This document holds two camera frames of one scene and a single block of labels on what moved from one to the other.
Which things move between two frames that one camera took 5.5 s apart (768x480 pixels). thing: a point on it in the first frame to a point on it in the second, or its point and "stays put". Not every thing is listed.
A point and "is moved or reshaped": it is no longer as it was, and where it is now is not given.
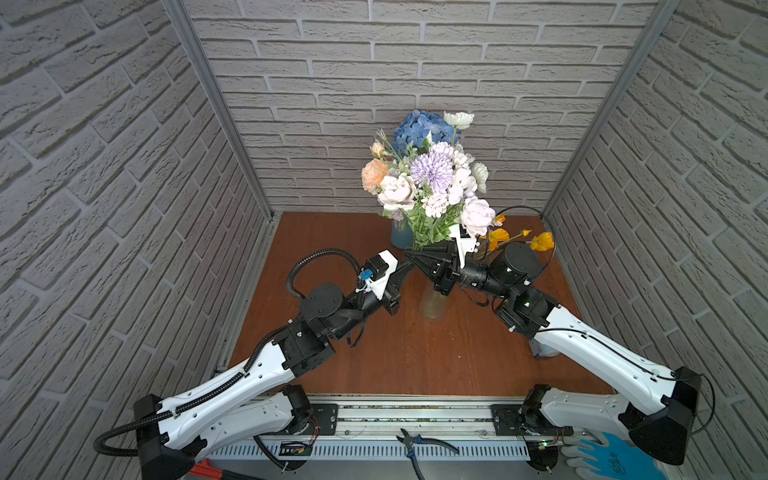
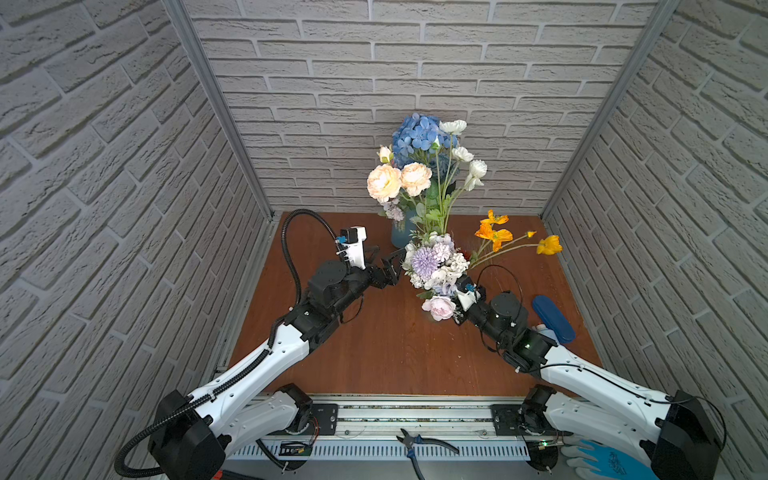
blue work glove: (616, 458) stays put
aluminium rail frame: (365, 428) stays put
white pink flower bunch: (426, 179) is moved or reshaped
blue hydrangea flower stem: (414, 127) stays put
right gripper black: (449, 273) to (460, 315)
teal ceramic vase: (401, 235) stays put
